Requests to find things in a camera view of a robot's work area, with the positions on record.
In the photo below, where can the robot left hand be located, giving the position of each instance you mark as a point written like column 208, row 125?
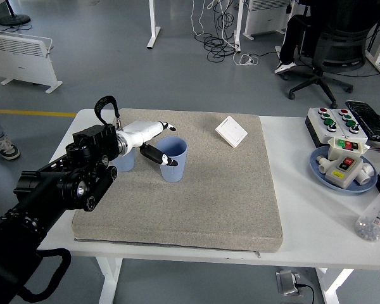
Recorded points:
column 142, row 131

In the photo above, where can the blue ribbed plastic cup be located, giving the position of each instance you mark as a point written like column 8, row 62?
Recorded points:
column 126, row 163
column 174, row 174

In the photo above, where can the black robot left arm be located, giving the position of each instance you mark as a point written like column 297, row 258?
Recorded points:
column 50, row 183

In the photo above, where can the white push-button control box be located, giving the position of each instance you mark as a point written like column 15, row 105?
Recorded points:
column 318, row 125
column 348, row 119

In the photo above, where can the grey-brown mat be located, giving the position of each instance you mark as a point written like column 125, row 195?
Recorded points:
column 209, row 196

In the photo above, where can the white desk leg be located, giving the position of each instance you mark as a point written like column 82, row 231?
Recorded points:
column 153, row 22
column 238, row 25

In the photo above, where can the person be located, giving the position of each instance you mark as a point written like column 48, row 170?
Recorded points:
column 6, row 150
column 291, row 35

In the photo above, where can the white panel heater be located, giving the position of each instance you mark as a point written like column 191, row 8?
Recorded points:
column 22, row 60
column 266, row 19

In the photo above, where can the white table leg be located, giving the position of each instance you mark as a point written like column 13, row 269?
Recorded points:
column 331, row 285
column 109, row 278

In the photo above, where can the black fan stand base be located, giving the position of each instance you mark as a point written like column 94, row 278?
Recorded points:
column 14, row 20

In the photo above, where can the white pipe fitting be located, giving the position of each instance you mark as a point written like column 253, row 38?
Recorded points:
column 323, row 164
column 365, row 174

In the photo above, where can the silver foot pedal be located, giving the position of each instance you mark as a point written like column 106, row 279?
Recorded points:
column 286, row 282

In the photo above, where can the black office chair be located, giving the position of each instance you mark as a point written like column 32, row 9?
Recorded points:
column 339, row 47

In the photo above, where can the blue plate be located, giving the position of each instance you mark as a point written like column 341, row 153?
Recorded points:
column 348, row 189

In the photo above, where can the black wrapped flat object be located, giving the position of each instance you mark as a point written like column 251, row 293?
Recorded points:
column 370, row 120

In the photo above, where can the clear red-capped bead bottle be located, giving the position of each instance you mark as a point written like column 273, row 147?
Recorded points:
column 373, row 218

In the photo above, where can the white wall switch plate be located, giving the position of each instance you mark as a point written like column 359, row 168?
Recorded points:
column 231, row 131

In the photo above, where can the white red-green switch box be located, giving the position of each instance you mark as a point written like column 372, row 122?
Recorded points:
column 335, row 152

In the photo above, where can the beige red rocker switch box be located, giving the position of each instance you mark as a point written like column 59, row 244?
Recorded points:
column 339, row 177

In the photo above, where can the white desk frame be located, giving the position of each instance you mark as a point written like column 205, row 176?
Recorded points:
column 372, row 54

